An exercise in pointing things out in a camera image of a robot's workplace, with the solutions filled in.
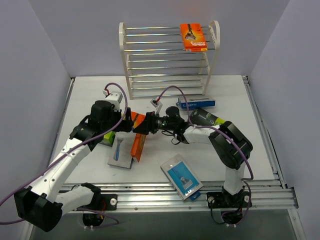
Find orange Gillette Fusion5 razor box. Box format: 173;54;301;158
179;23;208;52

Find orange Gillette styler box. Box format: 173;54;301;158
130;133;146;163

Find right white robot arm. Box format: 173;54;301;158
133;106;253;208

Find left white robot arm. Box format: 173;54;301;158
14;100;133;232

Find white chrome-bar shelf rack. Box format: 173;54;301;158
118;20;221;100

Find small orange Gillette razor box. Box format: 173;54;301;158
131;111;145;130

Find grey Harry's box blue razor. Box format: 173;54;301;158
107;132;135;169

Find Harry's blade cartridge pack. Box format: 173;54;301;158
160;154;204;201

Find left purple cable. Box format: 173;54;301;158
0;82;132;229

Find purple cable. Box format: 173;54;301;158
0;82;132;229
156;85;255;226

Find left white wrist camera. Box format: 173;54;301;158
102;89;123;105

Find aluminium rail base frame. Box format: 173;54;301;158
62;75;298;212

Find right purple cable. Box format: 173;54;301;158
156;85;255;226

